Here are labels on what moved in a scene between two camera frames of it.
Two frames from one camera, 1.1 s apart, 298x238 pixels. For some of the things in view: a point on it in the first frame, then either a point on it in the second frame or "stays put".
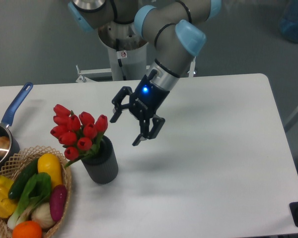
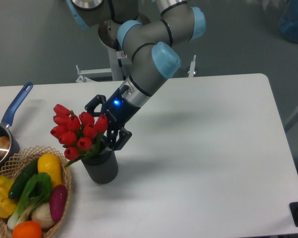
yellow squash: (51, 163) stays put
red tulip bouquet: (80, 135) stays put
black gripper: (145, 103) -> (119, 111)
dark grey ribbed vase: (102, 166) stays put
